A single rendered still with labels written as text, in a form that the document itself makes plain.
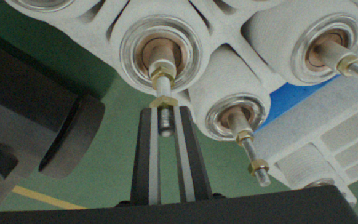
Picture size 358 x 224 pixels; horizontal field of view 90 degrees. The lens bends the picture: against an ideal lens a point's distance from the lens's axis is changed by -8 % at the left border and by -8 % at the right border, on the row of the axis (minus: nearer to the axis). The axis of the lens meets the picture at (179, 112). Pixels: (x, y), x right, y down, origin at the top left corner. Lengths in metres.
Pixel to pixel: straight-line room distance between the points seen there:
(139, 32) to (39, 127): 0.27
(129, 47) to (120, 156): 0.55
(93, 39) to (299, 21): 0.22
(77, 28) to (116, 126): 0.38
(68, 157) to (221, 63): 0.31
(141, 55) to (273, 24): 0.15
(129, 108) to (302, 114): 0.43
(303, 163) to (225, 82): 0.31
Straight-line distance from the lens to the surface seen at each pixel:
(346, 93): 0.50
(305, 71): 0.24
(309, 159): 0.49
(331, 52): 0.23
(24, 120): 0.39
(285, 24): 0.23
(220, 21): 0.26
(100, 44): 0.27
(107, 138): 0.64
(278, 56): 0.23
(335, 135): 0.61
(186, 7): 0.18
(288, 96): 0.50
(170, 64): 0.16
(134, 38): 0.18
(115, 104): 0.54
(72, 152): 0.41
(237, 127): 0.22
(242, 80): 0.23
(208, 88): 0.23
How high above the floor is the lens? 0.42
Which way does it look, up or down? 50 degrees down
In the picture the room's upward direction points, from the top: 172 degrees clockwise
